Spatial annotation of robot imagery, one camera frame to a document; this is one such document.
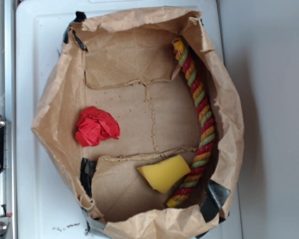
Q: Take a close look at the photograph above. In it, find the red paper ball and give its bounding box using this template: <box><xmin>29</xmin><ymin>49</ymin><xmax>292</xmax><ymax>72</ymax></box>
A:
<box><xmin>75</xmin><ymin>106</ymin><xmax>121</xmax><ymax>147</ymax></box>

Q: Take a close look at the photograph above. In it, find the brown paper bag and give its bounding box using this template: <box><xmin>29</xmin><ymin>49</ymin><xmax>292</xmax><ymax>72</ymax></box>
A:
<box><xmin>32</xmin><ymin>6</ymin><xmax>244</xmax><ymax>239</ymax></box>

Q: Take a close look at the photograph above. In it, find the yellow sponge block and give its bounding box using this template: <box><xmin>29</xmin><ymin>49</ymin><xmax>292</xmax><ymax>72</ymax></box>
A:
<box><xmin>137</xmin><ymin>155</ymin><xmax>191</xmax><ymax>194</ymax></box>

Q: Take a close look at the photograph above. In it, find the red yellow green twisted rope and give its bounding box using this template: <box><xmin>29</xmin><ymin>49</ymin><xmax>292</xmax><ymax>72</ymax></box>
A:
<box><xmin>166</xmin><ymin>37</ymin><xmax>216</xmax><ymax>208</ymax></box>

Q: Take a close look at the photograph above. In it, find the aluminium frame rail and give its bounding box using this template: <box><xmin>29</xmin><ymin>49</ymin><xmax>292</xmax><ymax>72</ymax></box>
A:
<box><xmin>0</xmin><ymin>0</ymin><xmax>18</xmax><ymax>239</ymax></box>

